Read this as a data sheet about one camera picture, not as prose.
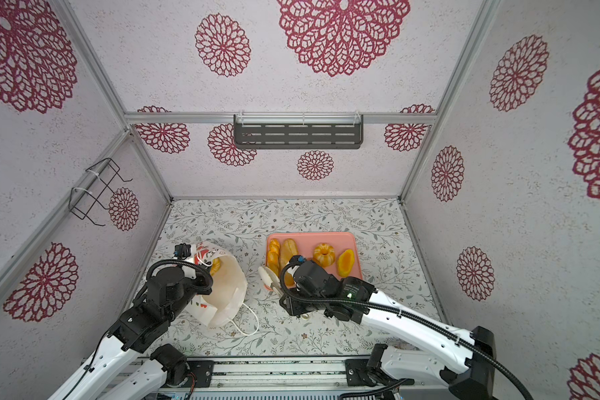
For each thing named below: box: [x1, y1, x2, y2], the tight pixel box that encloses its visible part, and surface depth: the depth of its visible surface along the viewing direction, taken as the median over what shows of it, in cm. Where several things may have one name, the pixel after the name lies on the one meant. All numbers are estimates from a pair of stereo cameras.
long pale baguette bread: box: [279, 238, 299, 288], surface depth 99 cm
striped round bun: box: [312, 242, 335, 268], surface depth 99 cm
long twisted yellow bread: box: [266, 238, 281, 277], surface depth 99 cm
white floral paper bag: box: [185, 240, 260, 336], surface depth 81 cm
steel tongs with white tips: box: [257, 265, 285, 296], surface depth 76 cm
